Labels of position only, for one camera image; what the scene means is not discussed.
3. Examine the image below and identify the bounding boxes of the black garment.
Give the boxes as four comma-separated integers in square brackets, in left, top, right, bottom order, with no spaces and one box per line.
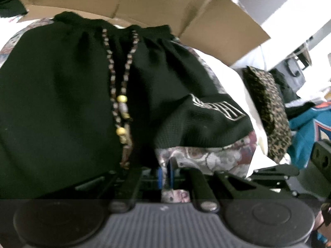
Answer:
[271,68,317,119]

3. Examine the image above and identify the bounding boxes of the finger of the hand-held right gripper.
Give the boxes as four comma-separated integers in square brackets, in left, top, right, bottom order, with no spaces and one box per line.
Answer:
[252,163,301,184]

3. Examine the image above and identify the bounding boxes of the leopard print cloth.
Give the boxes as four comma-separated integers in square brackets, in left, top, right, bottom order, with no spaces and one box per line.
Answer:
[242,66,293,164]

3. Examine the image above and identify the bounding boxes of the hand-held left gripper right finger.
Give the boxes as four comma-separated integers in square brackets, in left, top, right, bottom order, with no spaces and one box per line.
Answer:
[165,160,263,211]

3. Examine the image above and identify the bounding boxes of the white bear print bedsheet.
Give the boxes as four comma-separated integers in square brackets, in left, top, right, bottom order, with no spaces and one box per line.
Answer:
[0,13,281,180]

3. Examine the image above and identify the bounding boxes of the dark cloth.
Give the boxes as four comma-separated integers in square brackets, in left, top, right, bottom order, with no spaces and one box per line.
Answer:
[0,0,28,17]

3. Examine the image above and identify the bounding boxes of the black shorts with patterned trim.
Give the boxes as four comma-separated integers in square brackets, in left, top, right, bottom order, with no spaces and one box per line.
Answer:
[0,12,255,199]

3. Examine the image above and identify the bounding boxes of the brown cardboard box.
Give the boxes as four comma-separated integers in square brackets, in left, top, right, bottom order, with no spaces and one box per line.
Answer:
[8,0,271,67]

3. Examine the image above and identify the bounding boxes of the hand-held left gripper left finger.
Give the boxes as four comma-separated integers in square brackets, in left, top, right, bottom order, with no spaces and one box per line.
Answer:
[74,169,164,211]

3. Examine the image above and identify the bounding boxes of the teal jersey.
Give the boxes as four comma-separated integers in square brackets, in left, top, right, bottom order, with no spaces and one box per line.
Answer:
[287,101,331,169]

